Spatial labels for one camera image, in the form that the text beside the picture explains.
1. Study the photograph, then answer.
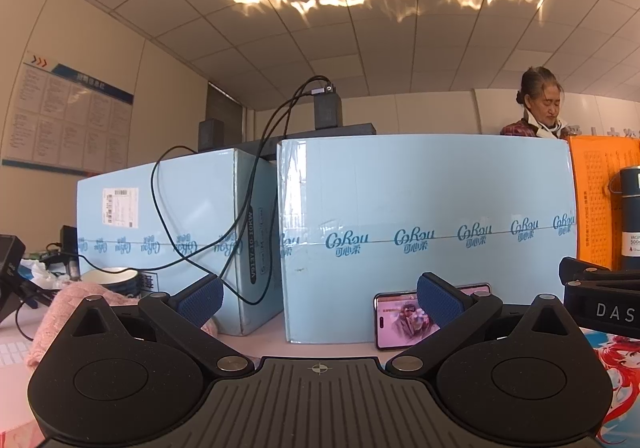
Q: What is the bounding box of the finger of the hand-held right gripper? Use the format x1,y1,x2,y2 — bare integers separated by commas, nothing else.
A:
559,256,640,285

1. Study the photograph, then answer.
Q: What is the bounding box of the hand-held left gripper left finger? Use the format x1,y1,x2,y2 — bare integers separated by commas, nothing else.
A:
62,273,256,377

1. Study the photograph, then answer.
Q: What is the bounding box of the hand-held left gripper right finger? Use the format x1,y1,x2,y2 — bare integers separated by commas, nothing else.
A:
385,272,581,375

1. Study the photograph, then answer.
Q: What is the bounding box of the smartphone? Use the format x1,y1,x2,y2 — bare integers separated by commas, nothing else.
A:
373,283,493,351

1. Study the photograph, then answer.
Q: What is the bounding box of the printed desk mat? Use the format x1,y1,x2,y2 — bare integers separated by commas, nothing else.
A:
580,328,640,444

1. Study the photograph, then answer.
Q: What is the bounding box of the orange box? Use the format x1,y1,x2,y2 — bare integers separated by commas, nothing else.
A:
567,135,640,271

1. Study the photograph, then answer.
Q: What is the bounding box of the dark blue thermos bottle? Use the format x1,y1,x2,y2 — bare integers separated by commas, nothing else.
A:
607,167,640,271

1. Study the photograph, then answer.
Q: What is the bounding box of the white bowl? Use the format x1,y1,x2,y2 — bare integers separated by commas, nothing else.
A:
80,267,142,300

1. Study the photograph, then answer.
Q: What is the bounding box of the large light blue box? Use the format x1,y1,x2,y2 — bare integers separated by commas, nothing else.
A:
276,133,578,344

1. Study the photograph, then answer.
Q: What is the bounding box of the light blue box with label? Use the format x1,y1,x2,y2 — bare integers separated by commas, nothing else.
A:
76,148,285,336

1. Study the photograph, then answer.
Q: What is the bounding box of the pink knitted sweater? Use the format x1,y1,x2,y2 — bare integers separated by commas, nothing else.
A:
25,280,221,370

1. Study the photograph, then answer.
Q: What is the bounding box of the white plastic bag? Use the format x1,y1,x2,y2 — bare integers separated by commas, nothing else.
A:
22,259,68,290

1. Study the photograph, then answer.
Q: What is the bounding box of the small black box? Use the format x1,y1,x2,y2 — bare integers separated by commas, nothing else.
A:
198,119,224,151

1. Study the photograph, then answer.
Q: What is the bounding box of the white keyboard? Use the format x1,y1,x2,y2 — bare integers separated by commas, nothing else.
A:
0,340,32,370

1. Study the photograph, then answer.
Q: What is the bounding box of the black device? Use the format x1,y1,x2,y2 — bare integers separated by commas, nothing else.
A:
0,234,27,325

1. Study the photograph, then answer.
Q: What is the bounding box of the brown window blind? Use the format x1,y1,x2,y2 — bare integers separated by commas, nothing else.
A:
206,83,256,149

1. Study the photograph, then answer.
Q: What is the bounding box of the black power adapter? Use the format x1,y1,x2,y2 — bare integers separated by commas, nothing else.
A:
312,82,343,130

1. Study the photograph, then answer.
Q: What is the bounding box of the black cable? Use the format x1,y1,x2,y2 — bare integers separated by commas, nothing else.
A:
170,83,331,279
151,75,333,306

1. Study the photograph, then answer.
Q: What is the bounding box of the wall notice board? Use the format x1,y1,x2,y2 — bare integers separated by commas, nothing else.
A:
2,50,136,176

